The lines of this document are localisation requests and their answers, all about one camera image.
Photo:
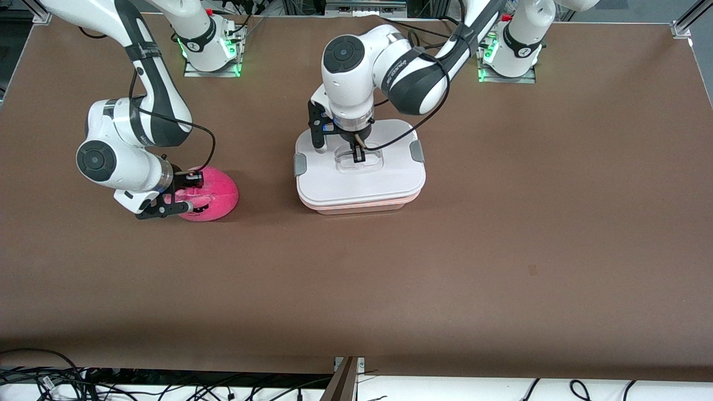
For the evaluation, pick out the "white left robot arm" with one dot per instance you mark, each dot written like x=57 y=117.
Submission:
x=348 y=83

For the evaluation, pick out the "aluminium frame corner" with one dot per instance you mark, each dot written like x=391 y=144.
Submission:
x=42 y=16
x=682 y=28

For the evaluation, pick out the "pink plastic storage box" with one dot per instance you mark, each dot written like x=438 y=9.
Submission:
x=362 y=211

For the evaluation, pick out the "metal background device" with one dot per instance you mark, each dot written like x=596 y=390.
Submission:
x=362 y=6

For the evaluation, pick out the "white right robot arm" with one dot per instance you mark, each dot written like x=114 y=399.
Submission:
x=120 y=167

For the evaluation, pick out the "pink round plush toy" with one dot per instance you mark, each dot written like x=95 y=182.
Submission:
x=220 y=195

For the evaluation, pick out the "grey lid latch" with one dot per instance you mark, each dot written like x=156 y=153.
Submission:
x=417 y=151
x=300 y=165

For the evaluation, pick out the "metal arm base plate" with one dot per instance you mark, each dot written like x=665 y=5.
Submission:
x=211 y=73
x=507 y=79

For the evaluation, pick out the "small metal bracket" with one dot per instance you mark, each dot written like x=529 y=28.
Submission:
x=361 y=363

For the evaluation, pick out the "white box lid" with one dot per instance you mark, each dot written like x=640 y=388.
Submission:
x=390 y=178

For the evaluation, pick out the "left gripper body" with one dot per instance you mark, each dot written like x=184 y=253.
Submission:
x=352 y=138

